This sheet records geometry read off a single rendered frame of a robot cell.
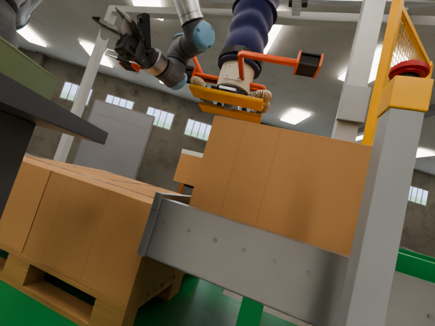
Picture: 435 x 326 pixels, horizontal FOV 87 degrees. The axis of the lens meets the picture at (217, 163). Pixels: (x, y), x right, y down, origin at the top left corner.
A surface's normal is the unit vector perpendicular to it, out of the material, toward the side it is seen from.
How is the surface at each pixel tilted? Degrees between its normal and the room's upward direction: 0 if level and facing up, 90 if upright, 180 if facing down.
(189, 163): 90
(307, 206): 90
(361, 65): 90
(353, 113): 90
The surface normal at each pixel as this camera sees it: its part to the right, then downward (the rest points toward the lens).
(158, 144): 0.11, -0.08
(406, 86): -0.25, -0.18
